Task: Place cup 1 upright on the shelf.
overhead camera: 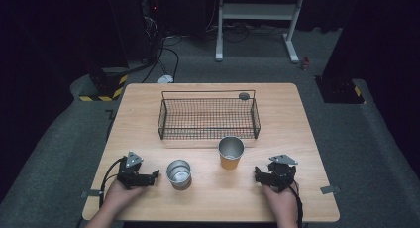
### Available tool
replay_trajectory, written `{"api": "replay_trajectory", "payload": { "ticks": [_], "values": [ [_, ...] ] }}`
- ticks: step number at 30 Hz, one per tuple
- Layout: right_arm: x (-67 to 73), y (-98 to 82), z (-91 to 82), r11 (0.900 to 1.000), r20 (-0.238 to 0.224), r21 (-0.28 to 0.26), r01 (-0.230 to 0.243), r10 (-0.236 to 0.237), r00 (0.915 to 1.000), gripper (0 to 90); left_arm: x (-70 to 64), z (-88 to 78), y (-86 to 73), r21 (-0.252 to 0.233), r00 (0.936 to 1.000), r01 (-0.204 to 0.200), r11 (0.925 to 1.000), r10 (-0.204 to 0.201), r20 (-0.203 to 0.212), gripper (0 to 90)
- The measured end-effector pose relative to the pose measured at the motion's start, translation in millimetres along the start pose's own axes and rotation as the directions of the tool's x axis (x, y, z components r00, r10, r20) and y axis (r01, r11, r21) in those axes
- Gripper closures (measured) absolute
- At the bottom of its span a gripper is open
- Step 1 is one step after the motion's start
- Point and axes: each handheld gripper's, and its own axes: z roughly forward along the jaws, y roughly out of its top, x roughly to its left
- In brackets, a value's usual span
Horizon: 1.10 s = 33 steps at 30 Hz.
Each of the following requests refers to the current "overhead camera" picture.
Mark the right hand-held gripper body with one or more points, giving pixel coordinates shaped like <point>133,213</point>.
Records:
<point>280,175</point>

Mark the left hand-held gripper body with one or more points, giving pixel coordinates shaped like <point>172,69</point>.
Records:
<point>130,175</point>

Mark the brown cup with metal lining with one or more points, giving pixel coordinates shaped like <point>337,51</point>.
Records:
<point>179,175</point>

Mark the orange cup with metal lining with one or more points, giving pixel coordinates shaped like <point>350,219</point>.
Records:
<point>229,162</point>

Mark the person's left hand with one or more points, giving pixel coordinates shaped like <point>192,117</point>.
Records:
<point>120,196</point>

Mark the person's right hand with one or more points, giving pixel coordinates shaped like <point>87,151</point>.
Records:
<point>284,203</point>

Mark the grey tape strip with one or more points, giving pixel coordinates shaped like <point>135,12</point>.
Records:
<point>329,189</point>
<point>91,193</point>

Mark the grey round tag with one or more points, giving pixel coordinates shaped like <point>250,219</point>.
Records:
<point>244,96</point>

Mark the yellow black striped base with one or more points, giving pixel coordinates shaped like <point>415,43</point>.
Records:
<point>340,91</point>
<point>105,89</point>

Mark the white power adapter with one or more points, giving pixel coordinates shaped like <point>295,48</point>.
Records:
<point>165,79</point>

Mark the small red bottle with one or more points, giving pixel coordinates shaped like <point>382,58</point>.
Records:
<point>305,63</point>

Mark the dark equipment rack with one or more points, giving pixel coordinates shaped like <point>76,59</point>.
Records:
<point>150,26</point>

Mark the white metal stand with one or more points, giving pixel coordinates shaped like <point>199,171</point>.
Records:
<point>257,11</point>

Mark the black bracket beside table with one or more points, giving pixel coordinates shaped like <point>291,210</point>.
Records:
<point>110,117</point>

